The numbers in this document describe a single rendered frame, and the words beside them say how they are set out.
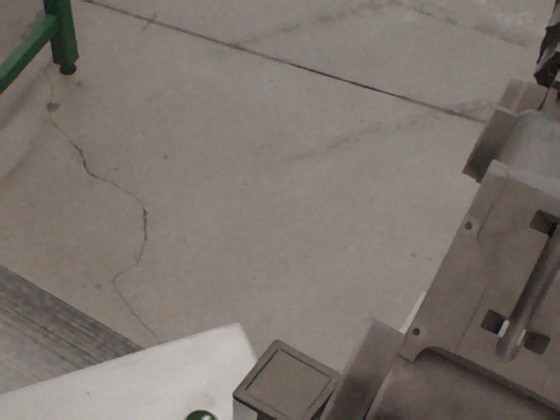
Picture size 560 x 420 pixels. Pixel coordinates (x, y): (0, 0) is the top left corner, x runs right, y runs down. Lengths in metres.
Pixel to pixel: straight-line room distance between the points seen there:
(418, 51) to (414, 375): 2.68
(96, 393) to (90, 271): 1.96
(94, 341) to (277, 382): 0.86
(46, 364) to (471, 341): 1.03
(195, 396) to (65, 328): 0.85
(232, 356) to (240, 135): 2.23
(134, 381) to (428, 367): 0.23
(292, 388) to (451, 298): 0.17
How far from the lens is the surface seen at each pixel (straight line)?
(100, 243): 2.66
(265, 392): 0.62
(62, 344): 1.47
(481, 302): 0.47
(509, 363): 0.47
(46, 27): 2.92
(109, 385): 0.65
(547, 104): 0.83
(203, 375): 0.65
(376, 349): 0.48
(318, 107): 2.95
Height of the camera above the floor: 2.02
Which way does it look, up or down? 50 degrees down
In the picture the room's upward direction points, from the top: 3 degrees counter-clockwise
